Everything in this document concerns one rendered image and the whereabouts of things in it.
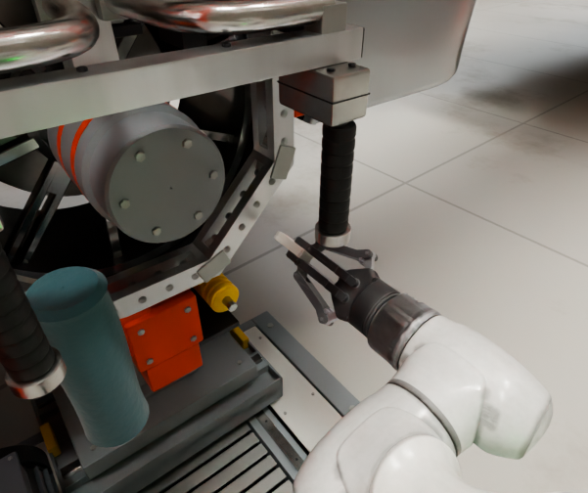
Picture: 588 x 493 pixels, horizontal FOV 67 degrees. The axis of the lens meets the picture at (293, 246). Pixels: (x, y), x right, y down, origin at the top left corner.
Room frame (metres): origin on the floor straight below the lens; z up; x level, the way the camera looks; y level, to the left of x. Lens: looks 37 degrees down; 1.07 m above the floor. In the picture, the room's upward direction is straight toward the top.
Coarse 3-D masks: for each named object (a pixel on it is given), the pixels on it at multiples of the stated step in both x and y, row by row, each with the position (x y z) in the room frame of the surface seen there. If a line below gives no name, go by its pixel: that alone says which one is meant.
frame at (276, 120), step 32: (256, 96) 0.68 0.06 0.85; (256, 128) 0.69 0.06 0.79; (288, 128) 0.67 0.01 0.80; (256, 160) 0.68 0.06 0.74; (288, 160) 0.66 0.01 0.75; (256, 192) 0.63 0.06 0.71; (224, 224) 0.61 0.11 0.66; (160, 256) 0.57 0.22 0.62; (192, 256) 0.58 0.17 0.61; (224, 256) 0.58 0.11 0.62; (128, 288) 0.50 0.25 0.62; (160, 288) 0.51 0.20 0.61
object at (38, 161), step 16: (0, 0) 0.64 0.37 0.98; (16, 0) 0.65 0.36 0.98; (0, 16) 0.63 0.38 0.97; (16, 16) 0.64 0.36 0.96; (32, 16) 0.66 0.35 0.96; (144, 32) 0.75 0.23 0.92; (144, 48) 0.74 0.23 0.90; (16, 160) 0.61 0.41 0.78; (32, 160) 0.62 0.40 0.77; (0, 176) 0.59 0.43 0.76; (16, 176) 0.60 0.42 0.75; (32, 176) 0.61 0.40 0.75; (48, 192) 0.62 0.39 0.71; (80, 192) 0.65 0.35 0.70
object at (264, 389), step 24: (240, 336) 0.80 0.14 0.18; (264, 360) 0.73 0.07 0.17; (264, 384) 0.67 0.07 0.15; (48, 408) 0.59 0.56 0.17; (216, 408) 0.61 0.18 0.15; (240, 408) 0.60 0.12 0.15; (48, 432) 0.53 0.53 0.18; (168, 432) 0.55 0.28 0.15; (192, 432) 0.53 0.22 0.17; (216, 432) 0.56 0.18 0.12; (72, 456) 0.49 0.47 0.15; (144, 456) 0.49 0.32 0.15; (168, 456) 0.49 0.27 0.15; (72, 480) 0.43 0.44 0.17; (96, 480) 0.44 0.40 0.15; (120, 480) 0.43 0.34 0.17; (144, 480) 0.45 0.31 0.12
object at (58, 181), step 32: (192, 96) 0.86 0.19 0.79; (224, 96) 0.77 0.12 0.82; (224, 128) 0.75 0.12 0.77; (0, 160) 0.52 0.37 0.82; (224, 160) 0.72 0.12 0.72; (32, 192) 0.54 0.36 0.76; (64, 192) 0.55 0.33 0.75; (224, 192) 0.68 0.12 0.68; (32, 224) 0.64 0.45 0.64; (64, 224) 0.67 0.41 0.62; (96, 224) 0.68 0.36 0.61; (32, 256) 0.53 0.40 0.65; (64, 256) 0.56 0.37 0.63; (96, 256) 0.58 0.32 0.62; (128, 256) 0.58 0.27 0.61
